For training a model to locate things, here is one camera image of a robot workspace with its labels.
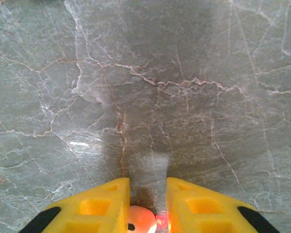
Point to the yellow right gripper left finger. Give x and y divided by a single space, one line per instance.
97 208

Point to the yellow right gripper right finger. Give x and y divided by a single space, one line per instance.
203 208

